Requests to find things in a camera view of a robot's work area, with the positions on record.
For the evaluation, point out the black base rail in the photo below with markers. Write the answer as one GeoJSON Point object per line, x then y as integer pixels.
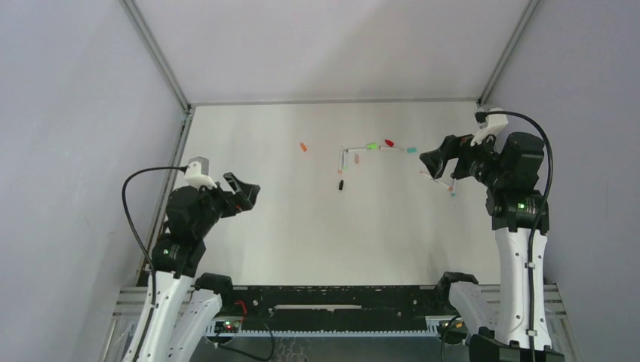
{"type": "Point", "coordinates": [337, 309]}

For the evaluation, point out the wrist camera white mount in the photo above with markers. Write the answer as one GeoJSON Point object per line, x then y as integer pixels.
{"type": "Point", "coordinates": [196, 174]}
{"type": "Point", "coordinates": [489, 125]}

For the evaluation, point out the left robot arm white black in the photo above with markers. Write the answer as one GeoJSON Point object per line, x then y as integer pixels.
{"type": "Point", "coordinates": [179, 305]}

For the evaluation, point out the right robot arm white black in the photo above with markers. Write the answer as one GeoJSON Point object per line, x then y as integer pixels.
{"type": "Point", "coordinates": [518, 331]}

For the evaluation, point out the white pen teal tip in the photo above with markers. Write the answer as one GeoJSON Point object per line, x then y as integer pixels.
{"type": "Point", "coordinates": [452, 188]}

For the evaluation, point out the aluminium frame profile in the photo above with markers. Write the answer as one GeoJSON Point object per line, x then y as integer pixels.
{"type": "Point", "coordinates": [169, 177]}

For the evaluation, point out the small circuit board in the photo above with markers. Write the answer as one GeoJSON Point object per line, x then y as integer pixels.
{"type": "Point", "coordinates": [227, 327]}

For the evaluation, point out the white pen orange tip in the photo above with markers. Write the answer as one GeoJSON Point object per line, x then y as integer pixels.
{"type": "Point", "coordinates": [342, 160]}

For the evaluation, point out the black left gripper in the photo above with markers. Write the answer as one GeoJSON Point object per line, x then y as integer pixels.
{"type": "Point", "coordinates": [229, 198]}

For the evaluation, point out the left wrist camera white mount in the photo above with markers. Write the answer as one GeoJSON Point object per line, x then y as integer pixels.
{"type": "Point", "coordinates": [196, 174]}

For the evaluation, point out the white pen green end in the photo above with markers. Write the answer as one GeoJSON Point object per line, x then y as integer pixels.
{"type": "Point", "coordinates": [356, 149]}

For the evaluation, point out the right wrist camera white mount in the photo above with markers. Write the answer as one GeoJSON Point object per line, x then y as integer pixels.
{"type": "Point", "coordinates": [489, 125]}

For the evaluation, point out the white pen peach end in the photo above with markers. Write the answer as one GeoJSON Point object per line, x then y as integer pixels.
{"type": "Point", "coordinates": [437, 181]}

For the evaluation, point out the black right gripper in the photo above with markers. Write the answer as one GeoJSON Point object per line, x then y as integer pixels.
{"type": "Point", "coordinates": [460, 161]}

